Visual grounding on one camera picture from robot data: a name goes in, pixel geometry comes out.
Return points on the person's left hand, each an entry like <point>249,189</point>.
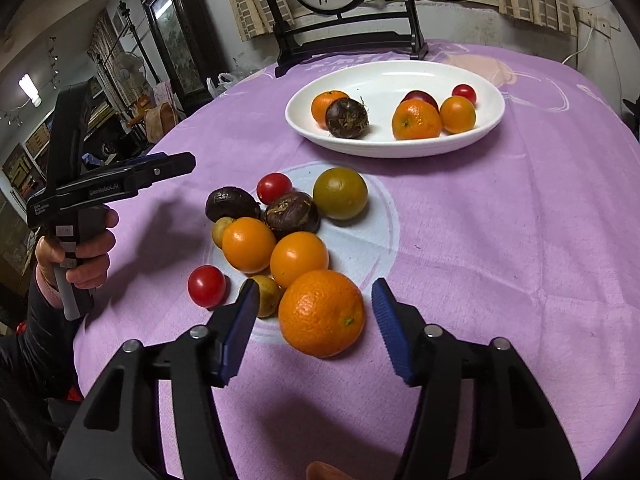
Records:
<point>92,255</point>

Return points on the medium orange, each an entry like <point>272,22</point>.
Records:
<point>299,259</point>
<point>248,244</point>
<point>324,106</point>
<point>457,114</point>
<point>416,120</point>

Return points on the dark brown passion fruit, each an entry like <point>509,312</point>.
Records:
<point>231,202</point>
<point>293,211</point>
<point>346,118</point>

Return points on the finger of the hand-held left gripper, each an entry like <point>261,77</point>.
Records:
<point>170,164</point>
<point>147,158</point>

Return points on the green-yellow orange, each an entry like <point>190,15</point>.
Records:
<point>340,193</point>

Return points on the white wall socket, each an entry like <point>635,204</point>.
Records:
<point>595,20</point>

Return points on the white electric fan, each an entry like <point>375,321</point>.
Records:
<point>129,67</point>

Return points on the dark wooden cabinet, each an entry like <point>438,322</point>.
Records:
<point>175,35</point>

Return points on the red cherry tomato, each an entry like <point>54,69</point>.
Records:
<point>273,188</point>
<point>206,286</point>
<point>464,92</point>

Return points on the dark red plum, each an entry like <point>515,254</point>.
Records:
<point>421,96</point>

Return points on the person's left forearm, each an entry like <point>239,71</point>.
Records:
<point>35,340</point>

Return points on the white plastic bag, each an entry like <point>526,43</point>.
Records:
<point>222,85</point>

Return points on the white light bulb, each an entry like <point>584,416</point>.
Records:
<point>30,89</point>

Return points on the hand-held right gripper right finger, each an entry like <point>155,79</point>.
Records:
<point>391,332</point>

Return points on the white oval plate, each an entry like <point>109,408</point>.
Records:
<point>380,140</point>

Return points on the small yellow-green fruit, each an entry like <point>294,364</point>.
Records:
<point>267,296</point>
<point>220,232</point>

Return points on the large orange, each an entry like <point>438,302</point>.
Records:
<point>321,313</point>

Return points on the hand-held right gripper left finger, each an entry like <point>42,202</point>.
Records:
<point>239,340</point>

